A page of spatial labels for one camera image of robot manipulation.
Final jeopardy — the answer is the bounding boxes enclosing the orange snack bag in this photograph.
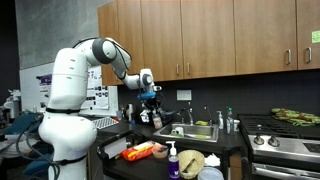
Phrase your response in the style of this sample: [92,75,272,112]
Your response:
[119,140,158,162]

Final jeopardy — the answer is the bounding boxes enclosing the white lab machine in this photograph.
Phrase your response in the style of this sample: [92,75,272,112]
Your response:
[3,89,23,121]

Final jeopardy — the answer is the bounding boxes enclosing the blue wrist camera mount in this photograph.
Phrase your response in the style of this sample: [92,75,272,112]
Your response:
[136,91,157,100]

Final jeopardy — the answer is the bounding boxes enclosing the metal fork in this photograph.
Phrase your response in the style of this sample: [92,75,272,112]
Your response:
[181,157,197,174]

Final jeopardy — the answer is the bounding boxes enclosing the spray bottle with green top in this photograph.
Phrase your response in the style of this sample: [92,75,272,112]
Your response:
[225,106,235,135]

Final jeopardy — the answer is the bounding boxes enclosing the wooden wall cabinets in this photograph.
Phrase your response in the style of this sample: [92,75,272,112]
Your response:
[97,0,320,87]

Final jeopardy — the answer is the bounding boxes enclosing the white poster board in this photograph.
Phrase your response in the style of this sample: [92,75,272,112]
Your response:
[19,62,119,118]

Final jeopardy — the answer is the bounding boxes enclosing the woven wicker basket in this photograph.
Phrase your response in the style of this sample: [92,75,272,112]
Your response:
[177,149,206,180]

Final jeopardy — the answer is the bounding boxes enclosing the white paper napkin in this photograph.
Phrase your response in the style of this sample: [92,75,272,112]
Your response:
[203,152,222,168]

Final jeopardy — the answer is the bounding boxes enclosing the green sticky note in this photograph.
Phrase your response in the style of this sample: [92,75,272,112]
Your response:
[311,29,320,44]

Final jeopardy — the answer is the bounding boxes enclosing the clear bottle with orange label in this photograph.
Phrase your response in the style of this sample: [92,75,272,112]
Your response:
[151,111,164,130]

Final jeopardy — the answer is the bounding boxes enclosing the silver stove knob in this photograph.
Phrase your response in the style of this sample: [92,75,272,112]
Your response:
[267,135,281,148]
[253,133,265,146]

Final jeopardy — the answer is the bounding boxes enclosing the white paper sheet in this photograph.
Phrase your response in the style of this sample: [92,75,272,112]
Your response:
[104,137,128,160]

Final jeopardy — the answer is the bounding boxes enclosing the plastic bowl of orange food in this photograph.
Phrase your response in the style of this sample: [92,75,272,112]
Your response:
[151,145,170,159]

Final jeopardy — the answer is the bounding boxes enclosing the purple soap pump bottle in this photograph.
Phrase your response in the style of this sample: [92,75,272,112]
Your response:
[165,140,181,180]

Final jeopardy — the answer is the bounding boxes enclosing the green patterned oven mitt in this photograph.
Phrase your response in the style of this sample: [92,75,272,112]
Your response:
[270,107,320,128]

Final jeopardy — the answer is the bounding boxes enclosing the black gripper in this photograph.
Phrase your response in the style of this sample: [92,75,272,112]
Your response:
[142,97,165,119]

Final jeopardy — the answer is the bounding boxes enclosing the thin chrome tap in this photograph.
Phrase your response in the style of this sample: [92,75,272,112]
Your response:
[203,105,214,127]

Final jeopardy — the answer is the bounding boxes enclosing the white mug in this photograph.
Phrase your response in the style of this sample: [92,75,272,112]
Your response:
[171,126,185,136]

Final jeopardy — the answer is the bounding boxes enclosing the stainless steel sink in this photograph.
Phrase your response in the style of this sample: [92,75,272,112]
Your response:
[153,122,220,143]

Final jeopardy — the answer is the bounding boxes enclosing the stainless gas stove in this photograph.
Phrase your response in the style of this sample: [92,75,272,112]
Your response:
[237,113,320,180]

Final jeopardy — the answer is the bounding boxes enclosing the blue fabric chair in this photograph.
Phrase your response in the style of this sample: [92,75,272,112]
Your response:
[0,111,44,141]

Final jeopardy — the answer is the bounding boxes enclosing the black utility cart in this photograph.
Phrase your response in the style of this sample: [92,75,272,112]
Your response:
[96,129,231,180]

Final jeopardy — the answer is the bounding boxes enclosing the white plastic lid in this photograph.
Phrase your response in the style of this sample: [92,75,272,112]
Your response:
[197,166,225,180]

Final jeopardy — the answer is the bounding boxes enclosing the silver electric kettle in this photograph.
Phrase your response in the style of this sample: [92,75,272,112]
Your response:
[124,103,135,123]

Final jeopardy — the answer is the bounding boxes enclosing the black countertop appliance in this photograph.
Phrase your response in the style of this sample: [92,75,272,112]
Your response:
[139,106,176,128]

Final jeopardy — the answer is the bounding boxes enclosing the chrome kitchen faucet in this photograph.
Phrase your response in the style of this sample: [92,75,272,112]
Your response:
[180,101,195,126]

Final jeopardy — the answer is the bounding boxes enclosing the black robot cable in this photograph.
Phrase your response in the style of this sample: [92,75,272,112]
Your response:
[15,114,62,180]

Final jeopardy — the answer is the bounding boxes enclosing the clear soap dispenser bottle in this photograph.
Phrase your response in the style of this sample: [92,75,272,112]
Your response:
[216,110,225,130]

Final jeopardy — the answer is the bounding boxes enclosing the white wall outlet plate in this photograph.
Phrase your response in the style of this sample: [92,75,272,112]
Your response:
[176,89,193,102]

